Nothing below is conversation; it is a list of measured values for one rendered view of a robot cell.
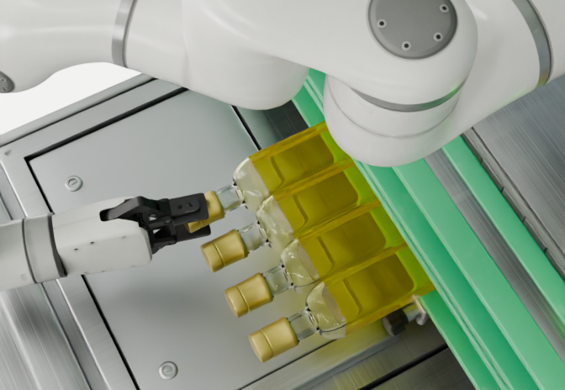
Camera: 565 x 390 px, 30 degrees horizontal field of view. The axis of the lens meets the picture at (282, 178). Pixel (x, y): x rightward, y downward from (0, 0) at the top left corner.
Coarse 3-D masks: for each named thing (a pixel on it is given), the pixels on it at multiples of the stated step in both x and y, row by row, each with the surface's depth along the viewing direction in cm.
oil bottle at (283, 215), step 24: (336, 168) 120; (288, 192) 118; (312, 192) 118; (336, 192) 118; (360, 192) 118; (264, 216) 117; (288, 216) 117; (312, 216) 117; (336, 216) 118; (288, 240) 117
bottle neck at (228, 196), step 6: (228, 186) 121; (234, 186) 121; (216, 192) 120; (222, 192) 120; (228, 192) 120; (234, 192) 120; (222, 198) 120; (228, 198) 120; (234, 198) 120; (222, 204) 120; (228, 204) 120; (234, 204) 120; (240, 204) 121; (228, 210) 121
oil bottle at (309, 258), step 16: (368, 208) 118; (336, 224) 117; (352, 224) 117; (368, 224) 117; (384, 224) 117; (304, 240) 116; (320, 240) 116; (336, 240) 116; (352, 240) 116; (368, 240) 116; (384, 240) 116; (288, 256) 115; (304, 256) 115; (320, 256) 115; (336, 256) 115; (352, 256) 115; (288, 272) 115; (304, 272) 114; (320, 272) 114; (336, 272) 116; (304, 288) 116
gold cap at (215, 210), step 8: (208, 192) 120; (208, 200) 119; (216, 200) 119; (208, 208) 119; (216, 208) 119; (216, 216) 120; (224, 216) 121; (184, 224) 121; (192, 224) 119; (200, 224) 120; (208, 224) 121; (192, 232) 120
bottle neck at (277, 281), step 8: (264, 272) 116; (272, 272) 116; (280, 272) 116; (272, 280) 115; (280, 280) 115; (288, 280) 116; (272, 288) 115; (280, 288) 116; (288, 288) 116; (272, 296) 116
